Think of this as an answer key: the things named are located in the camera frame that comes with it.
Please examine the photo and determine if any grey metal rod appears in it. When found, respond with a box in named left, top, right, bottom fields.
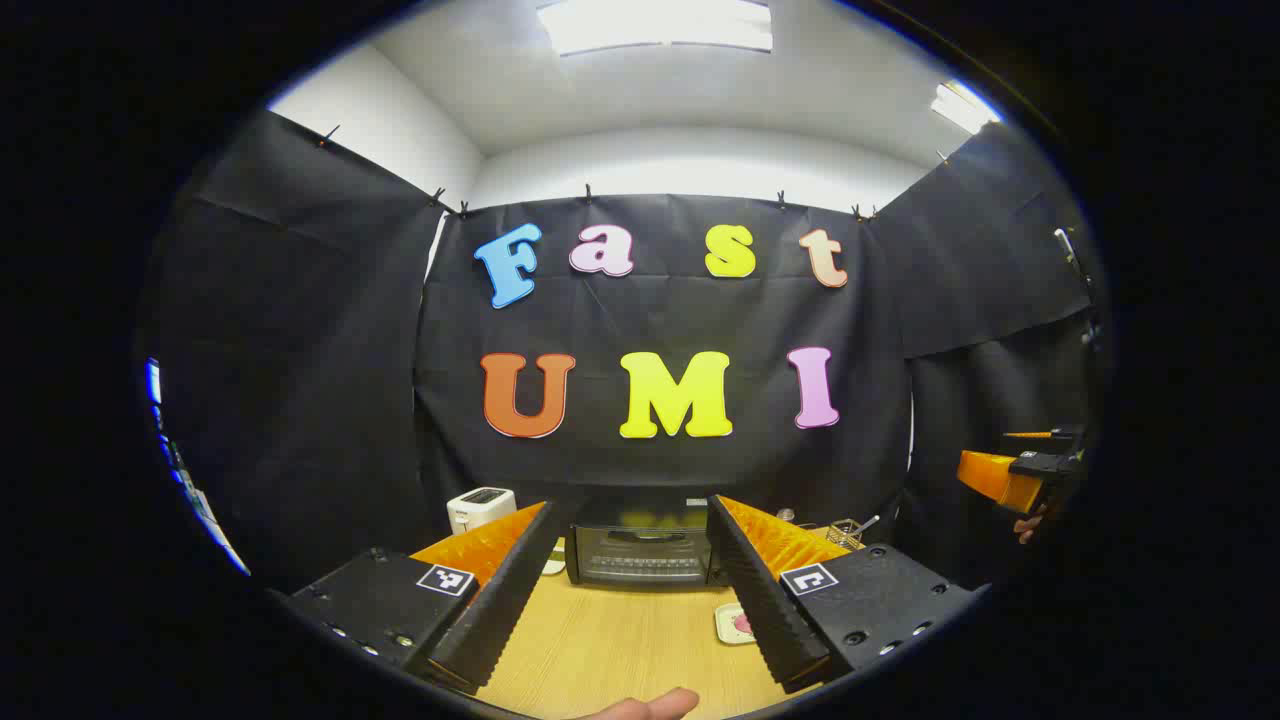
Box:
left=1053, top=227, right=1103, bottom=347

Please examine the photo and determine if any black backdrop cloth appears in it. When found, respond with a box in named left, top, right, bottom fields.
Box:
left=140, top=108, right=1101, bottom=591

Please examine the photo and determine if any large ceiling light panel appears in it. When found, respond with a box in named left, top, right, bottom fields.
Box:
left=537, top=0, right=774, bottom=57

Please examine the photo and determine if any white square plate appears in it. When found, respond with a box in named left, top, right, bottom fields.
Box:
left=714, top=602, right=759, bottom=646

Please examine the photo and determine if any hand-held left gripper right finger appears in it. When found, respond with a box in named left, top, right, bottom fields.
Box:
left=705, top=494, right=976, bottom=694

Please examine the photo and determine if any white toaster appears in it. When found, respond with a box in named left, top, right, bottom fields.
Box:
left=446, top=487, right=518, bottom=536

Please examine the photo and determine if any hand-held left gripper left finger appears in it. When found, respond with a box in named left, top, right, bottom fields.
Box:
left=283, top=500, right=561, bottom=696

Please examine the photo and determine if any black electric oven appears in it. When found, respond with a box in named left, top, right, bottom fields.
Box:
left=565, top=497, right=727, bottom=589

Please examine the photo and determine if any small ceiling light panel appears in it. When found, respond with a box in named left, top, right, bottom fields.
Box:
left=932, top=80, right=1002, bottom=135

